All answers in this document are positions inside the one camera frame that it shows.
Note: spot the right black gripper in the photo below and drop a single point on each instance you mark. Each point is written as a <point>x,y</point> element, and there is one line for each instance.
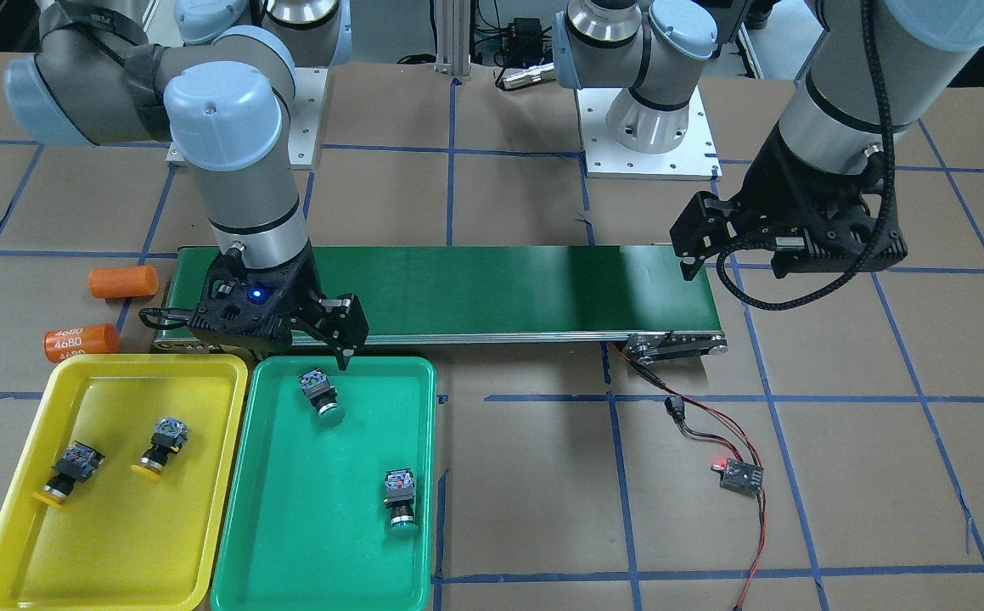
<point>303,286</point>

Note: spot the aluminium frame post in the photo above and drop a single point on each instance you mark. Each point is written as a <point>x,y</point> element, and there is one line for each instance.
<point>453,35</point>

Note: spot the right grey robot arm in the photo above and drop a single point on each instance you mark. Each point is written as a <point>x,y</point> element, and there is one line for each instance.
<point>97,79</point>

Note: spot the orange cylinder with 4680 print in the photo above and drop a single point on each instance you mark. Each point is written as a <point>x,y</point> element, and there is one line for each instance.
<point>58,345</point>

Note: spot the small sensor circuit board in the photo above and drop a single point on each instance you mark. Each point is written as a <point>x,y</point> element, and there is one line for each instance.
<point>742,477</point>

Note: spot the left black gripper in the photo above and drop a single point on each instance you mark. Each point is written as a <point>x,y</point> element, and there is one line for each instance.
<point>770,180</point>

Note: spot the green push button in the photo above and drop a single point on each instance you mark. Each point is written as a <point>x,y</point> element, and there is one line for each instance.
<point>399,499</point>
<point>322,396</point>

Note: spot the yellow plastic tray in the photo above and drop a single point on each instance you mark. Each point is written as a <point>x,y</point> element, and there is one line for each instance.
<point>123,542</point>

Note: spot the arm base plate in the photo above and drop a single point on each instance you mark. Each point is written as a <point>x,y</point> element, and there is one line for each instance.
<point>305,119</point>
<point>623,139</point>

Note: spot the plain orange cylinder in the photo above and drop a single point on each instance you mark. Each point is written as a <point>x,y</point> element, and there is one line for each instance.
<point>123,282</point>

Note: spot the green conveyor belt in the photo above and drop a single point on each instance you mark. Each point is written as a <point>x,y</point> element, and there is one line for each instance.
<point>633,296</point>

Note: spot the green plastic tray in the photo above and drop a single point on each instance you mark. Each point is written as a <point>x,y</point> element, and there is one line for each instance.
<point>306,527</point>

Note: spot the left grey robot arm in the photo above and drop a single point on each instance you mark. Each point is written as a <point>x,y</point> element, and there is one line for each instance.
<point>940,177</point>

